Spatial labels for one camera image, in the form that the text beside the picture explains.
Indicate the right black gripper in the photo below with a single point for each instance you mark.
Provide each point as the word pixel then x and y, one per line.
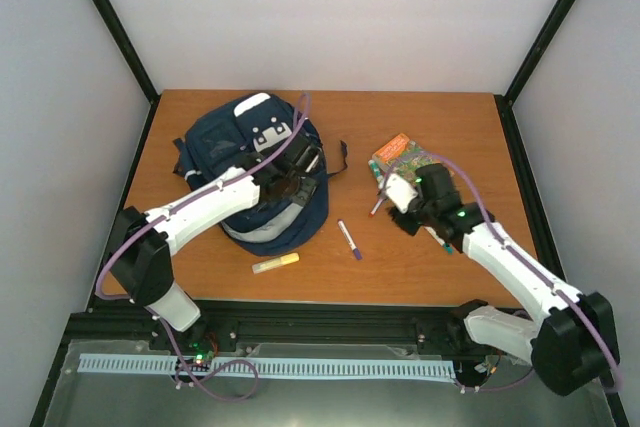
pixel 410 227

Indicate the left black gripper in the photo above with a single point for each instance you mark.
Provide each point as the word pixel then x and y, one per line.
pixel 306 194

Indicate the orange green paperback book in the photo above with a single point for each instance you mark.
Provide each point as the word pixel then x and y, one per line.
pixel 411 154

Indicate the navy blue backpack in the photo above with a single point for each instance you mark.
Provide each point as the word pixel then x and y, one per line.
pixel 233 145

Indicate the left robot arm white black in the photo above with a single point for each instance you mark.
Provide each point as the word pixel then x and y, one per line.
pixel 142 244

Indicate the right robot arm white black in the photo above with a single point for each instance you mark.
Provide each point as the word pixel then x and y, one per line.
pixel 568 338

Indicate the green capped marker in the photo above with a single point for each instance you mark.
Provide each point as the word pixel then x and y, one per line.
pixel 445 245

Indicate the red capped marker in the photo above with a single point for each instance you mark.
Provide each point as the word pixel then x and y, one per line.
pixel 376 206

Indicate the purple capped marker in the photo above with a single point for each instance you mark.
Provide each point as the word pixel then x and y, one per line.
pixel 349 239

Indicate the yellow highlighter pen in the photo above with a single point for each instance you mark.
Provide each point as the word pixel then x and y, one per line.
pixel 274 263

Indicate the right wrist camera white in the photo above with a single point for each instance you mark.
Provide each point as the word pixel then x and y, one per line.
pixel 399 191

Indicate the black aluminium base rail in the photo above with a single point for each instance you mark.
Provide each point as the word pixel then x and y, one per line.
pixel 230 326

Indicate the right black frame post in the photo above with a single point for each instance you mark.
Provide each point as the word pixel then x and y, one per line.
pixel 543 40

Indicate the black frame post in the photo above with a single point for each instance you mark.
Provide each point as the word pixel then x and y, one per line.
pixel 114 25
pixel 543 40

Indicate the light blue cable duct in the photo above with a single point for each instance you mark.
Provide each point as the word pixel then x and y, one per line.
pixel 269 368

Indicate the left black frame post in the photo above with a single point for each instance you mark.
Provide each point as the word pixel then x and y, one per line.
pixel 114 25

